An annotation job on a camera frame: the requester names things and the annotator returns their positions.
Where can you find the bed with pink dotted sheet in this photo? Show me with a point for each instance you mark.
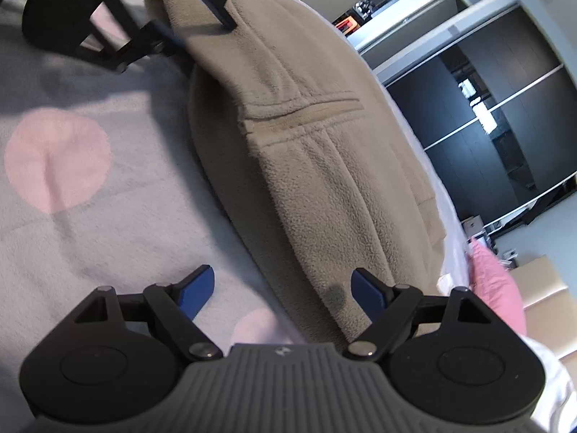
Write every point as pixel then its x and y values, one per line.
pixel 112 216

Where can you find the cream padded headboard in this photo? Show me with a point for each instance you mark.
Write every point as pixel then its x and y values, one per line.
pixel 545 297

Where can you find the dark sliding door wardrobe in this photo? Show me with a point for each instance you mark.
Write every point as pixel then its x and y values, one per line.
pixel 450 144

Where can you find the red stool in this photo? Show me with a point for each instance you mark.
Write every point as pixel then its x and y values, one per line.
pixel 347 22

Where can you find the white sweatshirt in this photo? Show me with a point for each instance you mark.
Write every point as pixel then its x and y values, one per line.
pixel 547 370

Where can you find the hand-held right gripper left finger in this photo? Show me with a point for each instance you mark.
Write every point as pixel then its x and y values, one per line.
pixel 198 286

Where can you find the pink pillow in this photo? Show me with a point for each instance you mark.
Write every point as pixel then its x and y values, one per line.
pixel 496 288

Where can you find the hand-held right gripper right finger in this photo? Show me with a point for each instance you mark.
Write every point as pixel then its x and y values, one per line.
pixel 367 291

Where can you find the grey fleece jacket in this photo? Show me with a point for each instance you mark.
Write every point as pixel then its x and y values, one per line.
pixel 315 167

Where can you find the white nightstand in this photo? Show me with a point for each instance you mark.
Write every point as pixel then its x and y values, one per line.
pixel 475 225

